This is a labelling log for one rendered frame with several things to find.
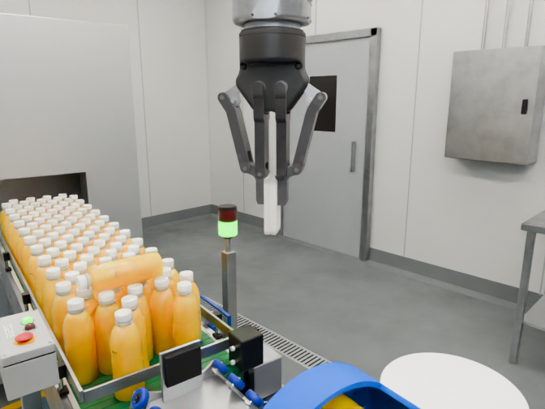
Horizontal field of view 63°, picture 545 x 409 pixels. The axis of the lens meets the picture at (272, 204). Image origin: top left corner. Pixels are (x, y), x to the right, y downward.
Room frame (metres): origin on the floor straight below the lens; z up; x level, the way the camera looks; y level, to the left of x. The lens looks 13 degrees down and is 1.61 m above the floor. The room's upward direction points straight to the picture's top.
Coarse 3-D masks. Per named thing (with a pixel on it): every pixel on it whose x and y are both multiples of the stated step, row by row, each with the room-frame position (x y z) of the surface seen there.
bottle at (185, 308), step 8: (176, 296) 1.11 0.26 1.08; (184, 296) 1.10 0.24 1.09; (192, 296) 1.11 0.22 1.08; (176, 304) 1.10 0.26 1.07; (184, 304) 1.09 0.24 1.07; (192, 304) 1.10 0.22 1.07; (176, 312) 1.09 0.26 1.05; (184, 312) 1.09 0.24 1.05; (192, 312) 1.09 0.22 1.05; (176, 320) 1.09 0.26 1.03; (184, 320) 1.09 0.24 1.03; (192, 320) 1.09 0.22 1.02; (176, 328) 1.09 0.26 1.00; (184, 328) 1.08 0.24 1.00; (192, 328) 1.09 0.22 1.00; (176, 336) 1.09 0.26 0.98; (184, 336) 1.08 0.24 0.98; (192, 336) 1.09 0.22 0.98; (176, 344) 1.09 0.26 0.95
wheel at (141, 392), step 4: (140, 388) 0.86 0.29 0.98; (144, 388) 0.87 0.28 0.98; (136, 392) 0.86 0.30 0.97; (140, 392) 0.85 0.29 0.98; (144, 392) 0.85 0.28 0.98; (148, 392) 0.86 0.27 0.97; (136, 396) 0.85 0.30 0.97; (140, 396) 0.85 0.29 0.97; (144, 396) 0.84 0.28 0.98; (148, 396) 0.85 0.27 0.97; (132, 400) 0.85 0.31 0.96; (136, 400) 0.85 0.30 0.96; (140, 400) 0.84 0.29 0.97; (144, 400) 0.84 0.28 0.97; (132, 404) 0.84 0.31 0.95; (136, 404) 0.84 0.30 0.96; (140, 404) 0.83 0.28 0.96; (144, 404) 0.84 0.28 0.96; (136, 408) 0.83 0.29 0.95; (140, 408) 0.83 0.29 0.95
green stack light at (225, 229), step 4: (220, 224) 1.41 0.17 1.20; (224, 224) 1.40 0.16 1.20; (228, 224) 1.40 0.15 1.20; (232, 224) 1.41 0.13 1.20; (236, 224) 1.42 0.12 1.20; (220, 228) 1.41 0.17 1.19; (224, 228) 1.40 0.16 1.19; (228, 228) 1.40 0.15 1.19; (232, 228) 1.41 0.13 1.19; (236, 228) 1.42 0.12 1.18; (220, 232) 1.41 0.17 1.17; (224, 232) 1.40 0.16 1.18; (228, 232) 1.40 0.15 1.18; (232, 232) 1.41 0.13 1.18; (236, 232) 1.42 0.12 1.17; (224, 236) 1.40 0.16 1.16; (228, 236) 1.40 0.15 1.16; (232, 236) 1.41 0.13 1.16
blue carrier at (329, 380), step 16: (320, 368) 0.56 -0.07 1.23; (336, 368) 0.56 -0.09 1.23; (352, 368) 0.58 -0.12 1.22; (288, 384) 0.53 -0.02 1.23; (304, 384) 0.53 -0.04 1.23; (320, 384) 0.52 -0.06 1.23; (336, 384) 0.52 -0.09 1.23; (352, 384) 0.53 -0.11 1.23; (368, 384) 0.55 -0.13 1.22; (272, 400) 0.51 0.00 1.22; (288, 400) 0.51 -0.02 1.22; (304, 400) 0.50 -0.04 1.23; (320, 400) 0.49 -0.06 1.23; (368, 400) 0.63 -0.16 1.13; (384, 400) 0.60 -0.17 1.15; (400, 400) 0.53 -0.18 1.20
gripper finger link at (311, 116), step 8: (320, 96) 0.51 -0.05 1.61; (312, 104) 0.51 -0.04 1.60; (320, 104) 0.51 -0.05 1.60; (312, 112) 0.51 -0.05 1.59; (304, 120) 0.51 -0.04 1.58; (312, 120) 0.51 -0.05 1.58; (304, 128) 0.51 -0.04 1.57; (312, 128) 0.51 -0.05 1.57; (304, 136) 0.51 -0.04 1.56; (304, 144) 0.51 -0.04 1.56; (296, 152) 0.51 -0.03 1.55; (304, 152) 0.51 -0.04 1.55; (296, 160) 0.51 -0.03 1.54; (304, 160) 0.52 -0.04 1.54; (296, 168) 0.51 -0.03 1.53
